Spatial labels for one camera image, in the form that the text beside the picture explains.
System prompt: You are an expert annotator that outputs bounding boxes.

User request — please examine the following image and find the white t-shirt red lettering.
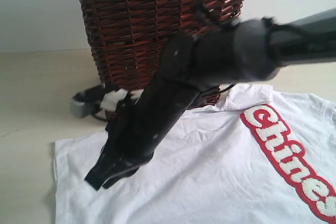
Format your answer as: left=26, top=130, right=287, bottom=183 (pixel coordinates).
left=55, top=84, right=335, bottom=223

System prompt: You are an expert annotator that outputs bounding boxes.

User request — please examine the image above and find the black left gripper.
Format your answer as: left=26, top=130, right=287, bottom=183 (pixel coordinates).
left=73, top=82, right=116, bottom=103

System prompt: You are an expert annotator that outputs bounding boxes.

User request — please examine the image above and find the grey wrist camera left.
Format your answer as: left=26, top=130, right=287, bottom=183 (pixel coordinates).
left=70, top=99, right=95, bottom=119

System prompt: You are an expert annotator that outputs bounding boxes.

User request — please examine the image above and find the dark brown wicker basket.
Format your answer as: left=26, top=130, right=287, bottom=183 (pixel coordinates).
left=79, top=0, right=243, bottom=90

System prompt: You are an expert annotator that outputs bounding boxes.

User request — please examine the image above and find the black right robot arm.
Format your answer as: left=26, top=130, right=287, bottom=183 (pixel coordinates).
left=85, top=9, right=335, bottom=190

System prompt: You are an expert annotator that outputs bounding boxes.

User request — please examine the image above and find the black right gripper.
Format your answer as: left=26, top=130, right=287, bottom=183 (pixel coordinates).
left=104, top=34, right=235, bottom=164

